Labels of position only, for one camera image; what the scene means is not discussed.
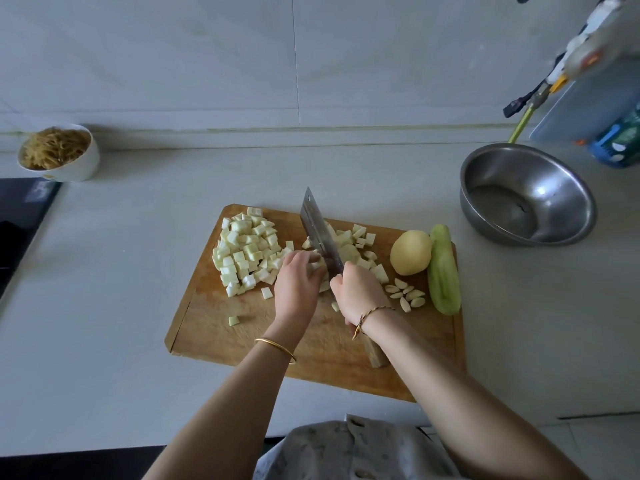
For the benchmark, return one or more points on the person's right hand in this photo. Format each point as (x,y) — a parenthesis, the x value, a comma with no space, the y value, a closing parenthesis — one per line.
(362,293)

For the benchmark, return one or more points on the person's left hand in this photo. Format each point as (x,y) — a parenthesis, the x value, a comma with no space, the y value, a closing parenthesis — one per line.
(298,285)

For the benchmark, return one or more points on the pile of garlic cloves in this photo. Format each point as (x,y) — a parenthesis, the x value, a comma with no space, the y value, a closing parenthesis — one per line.
(405,295)

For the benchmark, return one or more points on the pile of white diced vegetable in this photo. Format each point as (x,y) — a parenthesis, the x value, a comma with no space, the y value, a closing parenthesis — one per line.
(350,245)

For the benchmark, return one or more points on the peeled yellow potato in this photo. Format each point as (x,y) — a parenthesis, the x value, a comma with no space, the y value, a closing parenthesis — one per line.
(410,253)

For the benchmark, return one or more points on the pale green cabbage vegetable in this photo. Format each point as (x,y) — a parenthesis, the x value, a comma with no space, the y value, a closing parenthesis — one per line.
(245,250)

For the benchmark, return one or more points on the peeled green cucumber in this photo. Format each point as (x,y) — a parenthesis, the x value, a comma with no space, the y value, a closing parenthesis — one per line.
(444,270)

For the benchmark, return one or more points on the person's left forearm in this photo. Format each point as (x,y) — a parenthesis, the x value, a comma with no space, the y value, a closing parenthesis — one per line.
(225,415)

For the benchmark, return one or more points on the person's right forearm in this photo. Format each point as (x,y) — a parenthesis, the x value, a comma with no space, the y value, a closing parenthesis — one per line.
(470,410)

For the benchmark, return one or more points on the gold bangle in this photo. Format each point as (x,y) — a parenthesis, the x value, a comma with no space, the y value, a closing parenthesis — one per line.
(275,347)

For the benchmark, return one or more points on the wooden cutting board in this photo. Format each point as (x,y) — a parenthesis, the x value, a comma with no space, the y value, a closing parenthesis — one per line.
(210,330)

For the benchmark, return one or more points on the white patterned garment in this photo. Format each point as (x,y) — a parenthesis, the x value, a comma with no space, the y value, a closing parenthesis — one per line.
(350,453)

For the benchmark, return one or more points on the deep stainless steel bowl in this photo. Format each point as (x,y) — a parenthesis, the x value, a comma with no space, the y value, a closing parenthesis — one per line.
(560,180)

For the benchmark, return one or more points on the white bowl of noodles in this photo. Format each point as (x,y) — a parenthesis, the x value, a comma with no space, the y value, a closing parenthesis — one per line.
(58,153)

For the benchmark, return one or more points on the black gas stove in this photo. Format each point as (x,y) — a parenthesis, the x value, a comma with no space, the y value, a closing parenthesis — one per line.
(20,230)

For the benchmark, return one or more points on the light blue plastic board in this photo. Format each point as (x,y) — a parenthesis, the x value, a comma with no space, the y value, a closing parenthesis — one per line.
(590,110)

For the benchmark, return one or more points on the dark green bottle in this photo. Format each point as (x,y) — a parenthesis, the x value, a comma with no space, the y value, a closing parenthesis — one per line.
(620,143)

